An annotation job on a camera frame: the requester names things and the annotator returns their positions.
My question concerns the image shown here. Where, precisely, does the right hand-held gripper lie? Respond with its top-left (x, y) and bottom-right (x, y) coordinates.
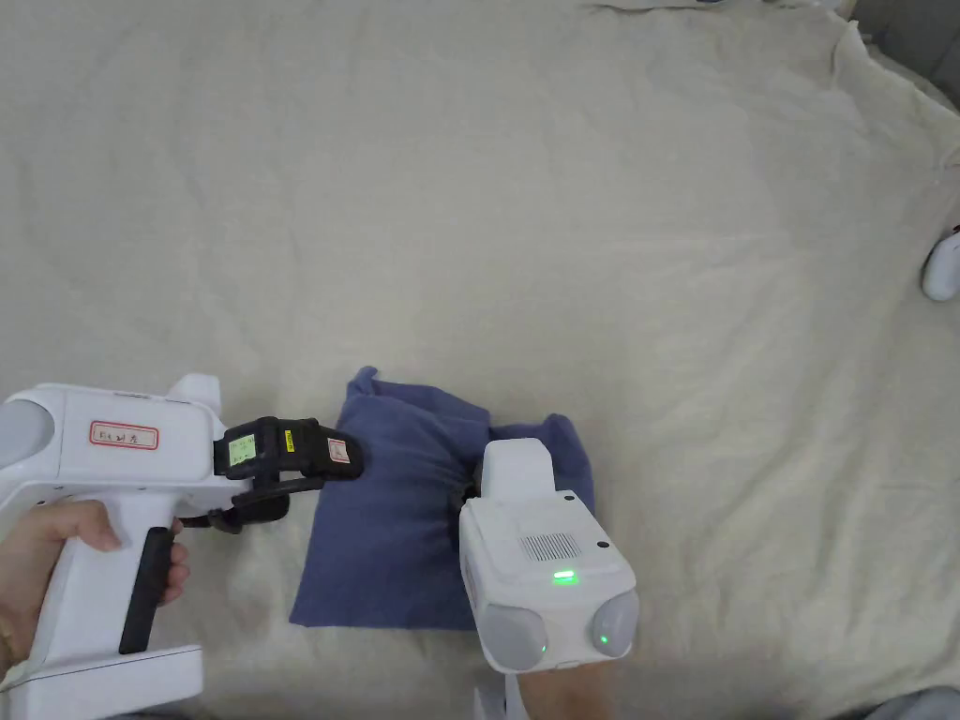
top-left (448, 438), bottom-right (641, 720)

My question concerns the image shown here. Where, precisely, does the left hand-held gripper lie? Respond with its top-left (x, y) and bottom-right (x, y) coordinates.
top-left (0, 372), bottom-right (368, 705)

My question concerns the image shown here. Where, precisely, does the dark blue garment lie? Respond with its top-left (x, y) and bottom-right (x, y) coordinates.
top-left (289, 365), bottom-right (598, 632)

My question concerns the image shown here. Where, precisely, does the person's right hand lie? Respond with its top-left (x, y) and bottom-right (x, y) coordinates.
top-left (516, 658), bottom-right (610, 720)

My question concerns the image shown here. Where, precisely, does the person's left hand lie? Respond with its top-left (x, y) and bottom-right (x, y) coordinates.
top-left (0, 498), bottom-right (191, 670)

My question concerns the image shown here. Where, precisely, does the bed with beige sheet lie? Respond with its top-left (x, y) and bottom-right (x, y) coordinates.
top-left (0, 0), bottom-right (960, 720)

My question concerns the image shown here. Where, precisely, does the white hand controller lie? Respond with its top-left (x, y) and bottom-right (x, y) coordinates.
top-left (921, 228), bottom-right (960, 303)

